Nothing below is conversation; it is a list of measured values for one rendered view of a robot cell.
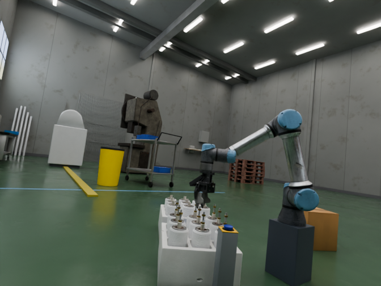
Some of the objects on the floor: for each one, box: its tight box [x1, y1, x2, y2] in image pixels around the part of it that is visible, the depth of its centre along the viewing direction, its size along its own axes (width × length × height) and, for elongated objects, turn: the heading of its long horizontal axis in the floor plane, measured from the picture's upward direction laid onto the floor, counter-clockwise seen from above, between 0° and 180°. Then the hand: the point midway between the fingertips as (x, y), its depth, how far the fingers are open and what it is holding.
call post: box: [212, 227, 238, 286], centre depth 92 cm, size 7×7×31 cm
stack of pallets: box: [228, 159, 265, 184], centre depth 859 cm, size 126×85×88 cm
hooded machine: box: [48, 110, 87, 169], centre depth 629 cm, size 86×70×163 cm
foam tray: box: [157, 222, 243, 286], centre depth 120 cm, size 39×39×18 cm
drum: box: [97, 146, 125, 187], centre depth 380 cm, size 41×41×65 cm
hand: (199, 205), depth 122 cm, fingers open, 3 cm apart
